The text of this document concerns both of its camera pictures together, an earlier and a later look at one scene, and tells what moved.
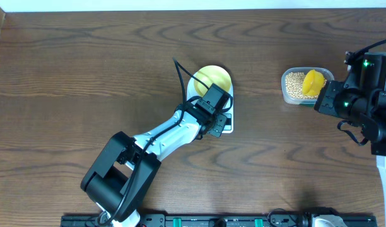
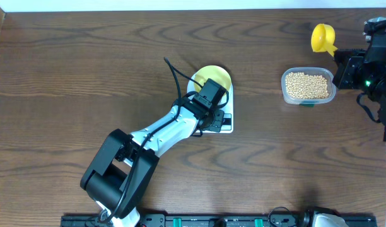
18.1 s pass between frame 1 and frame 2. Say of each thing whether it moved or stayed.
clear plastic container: stayed
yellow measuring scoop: moved
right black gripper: moved
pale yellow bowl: stayed
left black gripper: stayed
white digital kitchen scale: stayed
